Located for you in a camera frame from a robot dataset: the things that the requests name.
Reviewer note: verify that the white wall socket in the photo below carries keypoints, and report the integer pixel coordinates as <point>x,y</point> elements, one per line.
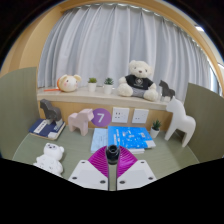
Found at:
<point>140,116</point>
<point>120,115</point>

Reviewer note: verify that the beige window ledge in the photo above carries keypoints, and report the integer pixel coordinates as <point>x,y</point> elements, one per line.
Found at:
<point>100,98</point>

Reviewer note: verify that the dark grey wooden horse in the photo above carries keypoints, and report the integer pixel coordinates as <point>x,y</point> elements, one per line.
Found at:
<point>50,111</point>

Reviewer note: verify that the grey pleated curtain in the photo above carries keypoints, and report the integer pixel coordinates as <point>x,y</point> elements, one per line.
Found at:
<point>110,43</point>

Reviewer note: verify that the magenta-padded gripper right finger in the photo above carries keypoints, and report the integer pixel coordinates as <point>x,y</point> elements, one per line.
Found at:
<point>136,175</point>

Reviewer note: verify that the ceiling light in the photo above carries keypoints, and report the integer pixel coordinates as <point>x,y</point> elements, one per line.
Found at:
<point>199,28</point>

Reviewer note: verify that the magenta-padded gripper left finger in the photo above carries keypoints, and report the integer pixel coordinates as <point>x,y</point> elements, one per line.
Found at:
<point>88,175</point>

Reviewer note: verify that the small potted plant white pot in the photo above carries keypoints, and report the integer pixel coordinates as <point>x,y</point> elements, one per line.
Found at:
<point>154,132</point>
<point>108,88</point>
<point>92,87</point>

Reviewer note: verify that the cream teddy bear black shirt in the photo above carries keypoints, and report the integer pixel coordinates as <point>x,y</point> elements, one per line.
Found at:
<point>140,71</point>

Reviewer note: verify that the bright blue book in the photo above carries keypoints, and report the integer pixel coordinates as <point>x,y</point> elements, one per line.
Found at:
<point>128,136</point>

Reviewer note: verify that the large white wooden horse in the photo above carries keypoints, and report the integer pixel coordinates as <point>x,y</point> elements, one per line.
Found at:
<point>180,121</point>

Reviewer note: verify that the white bear-shaped power strip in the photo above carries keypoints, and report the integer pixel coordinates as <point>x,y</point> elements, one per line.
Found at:
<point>50,158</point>

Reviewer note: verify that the navy blue book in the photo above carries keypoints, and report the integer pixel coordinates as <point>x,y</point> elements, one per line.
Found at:
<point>41,128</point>

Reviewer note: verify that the small black charger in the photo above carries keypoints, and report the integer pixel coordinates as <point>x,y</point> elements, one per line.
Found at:
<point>112,153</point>

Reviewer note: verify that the purple round number disc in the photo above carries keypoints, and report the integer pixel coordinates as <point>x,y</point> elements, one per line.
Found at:
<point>101,117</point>

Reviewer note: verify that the olive green partition panel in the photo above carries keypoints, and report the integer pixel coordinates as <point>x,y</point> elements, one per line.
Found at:
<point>206,126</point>
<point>16,113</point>

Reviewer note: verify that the small dark horse figure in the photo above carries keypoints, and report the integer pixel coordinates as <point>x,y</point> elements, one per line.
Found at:
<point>166,90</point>

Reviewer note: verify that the pink wooden horse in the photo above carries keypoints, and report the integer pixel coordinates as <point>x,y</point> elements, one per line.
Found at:
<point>80,120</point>

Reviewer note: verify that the light blue book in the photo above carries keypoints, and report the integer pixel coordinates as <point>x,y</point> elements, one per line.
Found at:
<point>99,140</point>

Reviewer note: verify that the cream and orange plush toy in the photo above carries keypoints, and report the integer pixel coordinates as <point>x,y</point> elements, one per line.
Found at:
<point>69,83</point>

